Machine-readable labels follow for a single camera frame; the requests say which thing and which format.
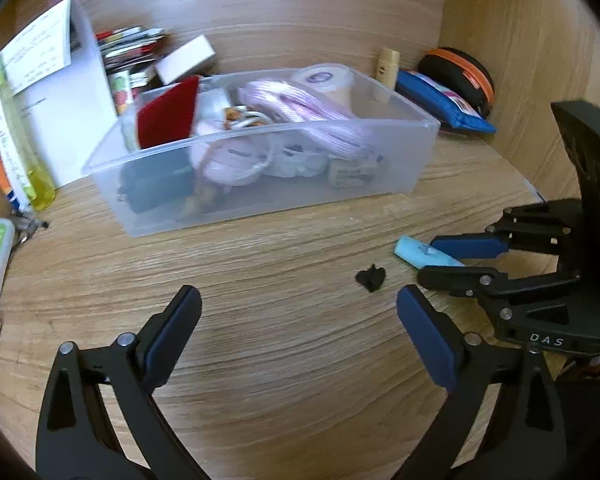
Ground light blue small tube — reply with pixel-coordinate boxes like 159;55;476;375
394;235;466;269

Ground white paper sheets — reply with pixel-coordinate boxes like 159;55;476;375
10;0;118;188

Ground yellow liquid bottle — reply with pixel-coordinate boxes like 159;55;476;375
0;85;58;212

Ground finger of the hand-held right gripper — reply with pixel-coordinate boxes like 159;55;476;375
417;265;581;329
432;200;581;261

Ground pink cord bundle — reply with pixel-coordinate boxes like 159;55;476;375
237;79;376;158

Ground clear plastic storage box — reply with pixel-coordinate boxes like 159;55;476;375
81;67;442;238

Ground black orange round case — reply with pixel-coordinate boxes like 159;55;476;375
418;47;496;117

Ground translucent white round jar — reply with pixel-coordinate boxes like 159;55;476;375
192;87;236;136

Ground stack of colourful cards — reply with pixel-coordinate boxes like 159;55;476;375
96;26;171;73

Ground fruit print box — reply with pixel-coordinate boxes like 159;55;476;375
107;71;133;116

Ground blue pencil pouch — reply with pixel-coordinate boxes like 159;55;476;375
396;69;497;135

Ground pink round case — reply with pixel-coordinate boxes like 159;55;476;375
190;130;276;188

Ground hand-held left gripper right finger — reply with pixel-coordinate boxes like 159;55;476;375
396;285;567;480

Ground small black clip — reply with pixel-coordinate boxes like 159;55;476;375
356;263;387;293

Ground wooden desktop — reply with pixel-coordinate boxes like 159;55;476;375
0;125;581;480

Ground printed white receipt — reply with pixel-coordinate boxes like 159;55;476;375
0;0;73;96

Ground small white box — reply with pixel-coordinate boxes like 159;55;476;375
154;35;217;84

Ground red felt cloth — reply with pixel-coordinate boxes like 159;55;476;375
136;75;202;149

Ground beige tube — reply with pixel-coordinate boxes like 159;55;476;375
372;47;400;103

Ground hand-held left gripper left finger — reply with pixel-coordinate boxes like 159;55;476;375
35;285;208;480

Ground white drawstring pouch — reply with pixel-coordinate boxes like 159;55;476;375
267;135;331;178

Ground beige tub with lid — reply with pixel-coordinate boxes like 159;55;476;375
290;63;355;111

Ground dark green spray bottle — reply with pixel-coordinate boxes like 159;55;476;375
117;157;196;216

